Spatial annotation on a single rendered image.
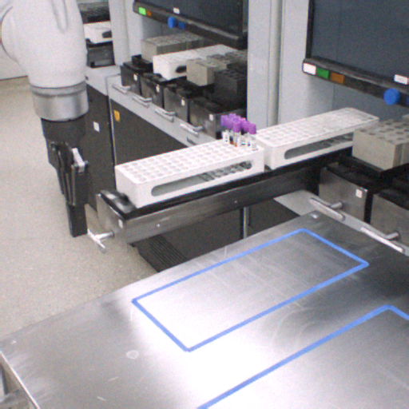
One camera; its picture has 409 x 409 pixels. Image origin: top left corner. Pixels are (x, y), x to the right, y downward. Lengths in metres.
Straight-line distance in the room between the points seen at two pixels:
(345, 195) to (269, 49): 0.45
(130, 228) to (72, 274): 1.38
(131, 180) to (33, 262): 1.51
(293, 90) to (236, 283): 0.70
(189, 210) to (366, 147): 0.40
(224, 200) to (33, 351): 0.55
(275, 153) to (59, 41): 0.52
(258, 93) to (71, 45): 0.72
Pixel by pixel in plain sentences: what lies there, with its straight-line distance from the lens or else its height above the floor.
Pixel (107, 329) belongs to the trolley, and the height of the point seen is 0.82.
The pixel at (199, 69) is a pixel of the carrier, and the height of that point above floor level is 0.87.
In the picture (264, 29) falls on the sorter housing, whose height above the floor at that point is 1.03.
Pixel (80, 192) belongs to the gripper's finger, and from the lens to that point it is 1.16.
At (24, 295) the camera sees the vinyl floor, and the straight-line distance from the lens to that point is 2.49.
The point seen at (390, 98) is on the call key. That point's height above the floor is 0.98.
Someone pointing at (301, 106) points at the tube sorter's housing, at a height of 0.88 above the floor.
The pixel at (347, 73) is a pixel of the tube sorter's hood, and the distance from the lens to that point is 1.39.
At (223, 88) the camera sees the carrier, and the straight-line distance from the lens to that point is 1.80.
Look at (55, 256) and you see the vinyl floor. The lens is 2.70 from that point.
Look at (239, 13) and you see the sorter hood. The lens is 1.68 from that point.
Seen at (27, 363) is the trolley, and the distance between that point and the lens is 0.88.
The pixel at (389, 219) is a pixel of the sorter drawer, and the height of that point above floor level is 0.77.
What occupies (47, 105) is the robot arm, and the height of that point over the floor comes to 1.03.
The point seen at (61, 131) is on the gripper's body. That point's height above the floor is 0.99.
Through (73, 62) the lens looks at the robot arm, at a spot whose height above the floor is 1.10.
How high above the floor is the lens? 1.37
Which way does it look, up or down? 27 degrees down
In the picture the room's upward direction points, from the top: 1 degrees counter-clockwise
